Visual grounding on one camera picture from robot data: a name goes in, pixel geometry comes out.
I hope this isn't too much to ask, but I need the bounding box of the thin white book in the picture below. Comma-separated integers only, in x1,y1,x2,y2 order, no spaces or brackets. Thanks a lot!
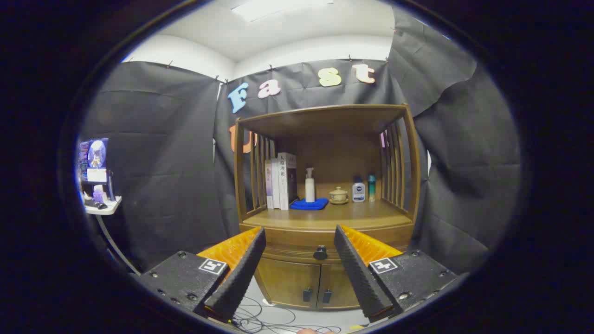
271,158,281,210

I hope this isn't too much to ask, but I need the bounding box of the thin purple book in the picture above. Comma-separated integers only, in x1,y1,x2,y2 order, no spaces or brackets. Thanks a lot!
265,159,274,209

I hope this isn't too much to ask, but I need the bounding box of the wooden cabinet door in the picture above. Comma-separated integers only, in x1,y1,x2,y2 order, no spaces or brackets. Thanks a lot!
318,263,362,310
255,257,322,309

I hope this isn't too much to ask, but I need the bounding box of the display screen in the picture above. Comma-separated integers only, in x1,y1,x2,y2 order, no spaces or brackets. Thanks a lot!
77,138,110,184

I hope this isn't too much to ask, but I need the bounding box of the wooden drawer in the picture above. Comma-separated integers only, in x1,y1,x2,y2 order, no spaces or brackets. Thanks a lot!
239,223,414,266

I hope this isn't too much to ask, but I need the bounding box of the blue folded cloth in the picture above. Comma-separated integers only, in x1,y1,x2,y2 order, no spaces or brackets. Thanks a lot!
290,198,329,211

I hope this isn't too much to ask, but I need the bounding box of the wooden cabinet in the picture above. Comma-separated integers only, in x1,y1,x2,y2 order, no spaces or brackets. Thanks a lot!
233,104,420,310

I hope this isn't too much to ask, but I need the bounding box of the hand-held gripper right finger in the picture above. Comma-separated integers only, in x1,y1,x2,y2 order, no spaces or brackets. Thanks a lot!
334,225,458,323

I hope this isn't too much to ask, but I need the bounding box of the wooden countertop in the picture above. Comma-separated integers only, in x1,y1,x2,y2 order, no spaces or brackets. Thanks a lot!
242,199,414,232

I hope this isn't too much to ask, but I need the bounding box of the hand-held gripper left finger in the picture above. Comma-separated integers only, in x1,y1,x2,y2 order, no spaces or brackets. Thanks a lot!
138,226,267,323

